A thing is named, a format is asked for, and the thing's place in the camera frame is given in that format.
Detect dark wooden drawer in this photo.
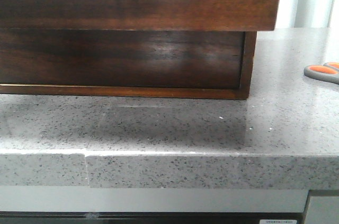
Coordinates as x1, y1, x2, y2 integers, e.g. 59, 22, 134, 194
1, 0, 278, 89

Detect grey orange handled scissors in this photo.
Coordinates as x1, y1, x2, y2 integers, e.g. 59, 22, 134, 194
304, 62, 338, 84

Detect dark wooden drawer cabinet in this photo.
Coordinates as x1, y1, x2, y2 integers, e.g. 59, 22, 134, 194
1, 29, 257, 100

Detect black appliance with label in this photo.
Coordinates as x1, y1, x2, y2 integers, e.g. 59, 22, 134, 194
1, 211, 304, 223

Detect grey cupboard under counter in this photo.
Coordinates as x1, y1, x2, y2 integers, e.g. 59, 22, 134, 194
1, 186, 308, 212

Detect grey cupboard door right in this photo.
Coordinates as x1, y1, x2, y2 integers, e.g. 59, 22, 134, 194
303, 190, 338, 224

